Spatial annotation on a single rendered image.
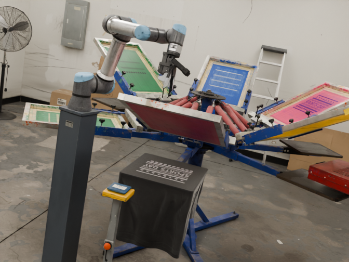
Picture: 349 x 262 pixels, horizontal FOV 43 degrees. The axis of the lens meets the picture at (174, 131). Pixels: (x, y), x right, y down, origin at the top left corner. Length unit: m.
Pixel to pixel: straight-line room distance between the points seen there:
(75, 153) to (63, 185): 0.24
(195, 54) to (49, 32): 2.56
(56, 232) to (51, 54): 5.23
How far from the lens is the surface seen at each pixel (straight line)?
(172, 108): 2.38
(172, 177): 2.64
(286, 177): 3.18
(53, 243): 3.15
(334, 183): 2.96
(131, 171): 2.61
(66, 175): 2.92
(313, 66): 6.96
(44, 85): 8.08
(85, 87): 2.79
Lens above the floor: 1.82
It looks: 13 degrees down
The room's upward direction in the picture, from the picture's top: 11 degrees clockwise
